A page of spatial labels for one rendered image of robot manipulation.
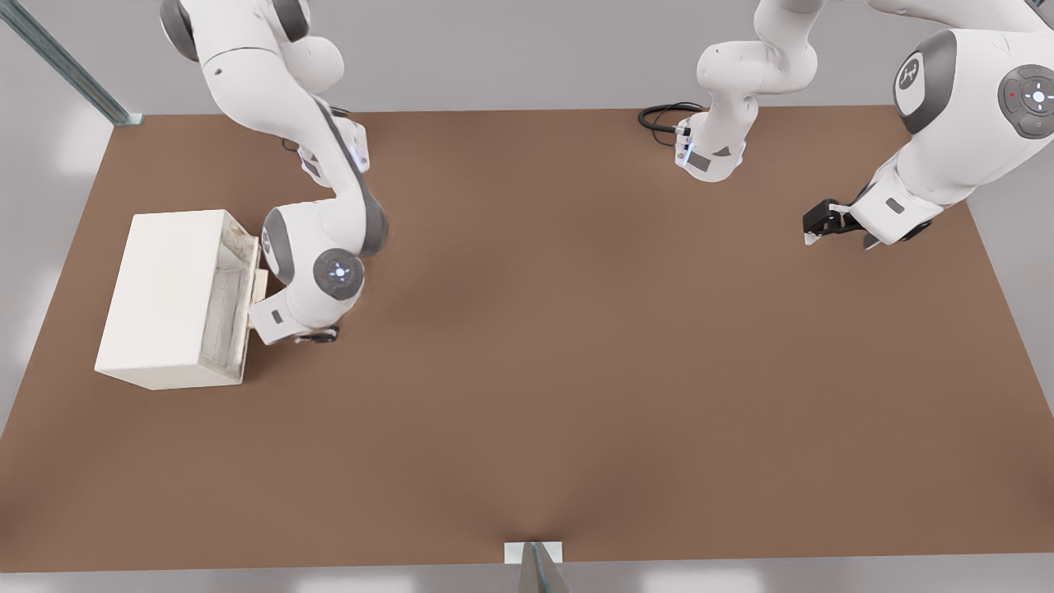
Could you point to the white oven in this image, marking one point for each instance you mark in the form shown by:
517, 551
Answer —
165, 288

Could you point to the silver frame post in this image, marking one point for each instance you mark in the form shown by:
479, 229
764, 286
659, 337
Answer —
66, 62
535, 568

